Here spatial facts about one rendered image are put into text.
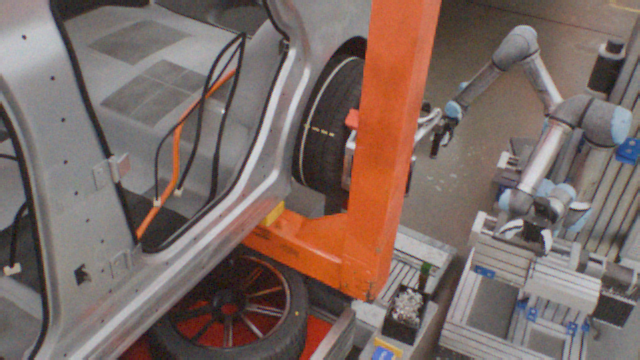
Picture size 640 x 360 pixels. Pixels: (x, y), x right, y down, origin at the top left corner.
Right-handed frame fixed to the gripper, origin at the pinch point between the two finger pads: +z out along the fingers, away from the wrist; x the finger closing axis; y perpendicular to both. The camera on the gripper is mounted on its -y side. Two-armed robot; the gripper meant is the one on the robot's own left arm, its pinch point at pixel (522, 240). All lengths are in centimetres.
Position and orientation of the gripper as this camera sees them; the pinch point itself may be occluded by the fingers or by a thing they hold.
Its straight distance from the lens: 203.5
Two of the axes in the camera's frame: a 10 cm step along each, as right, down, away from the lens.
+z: -6.2, 4.6, -6.4
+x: -7.9, -3.2, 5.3
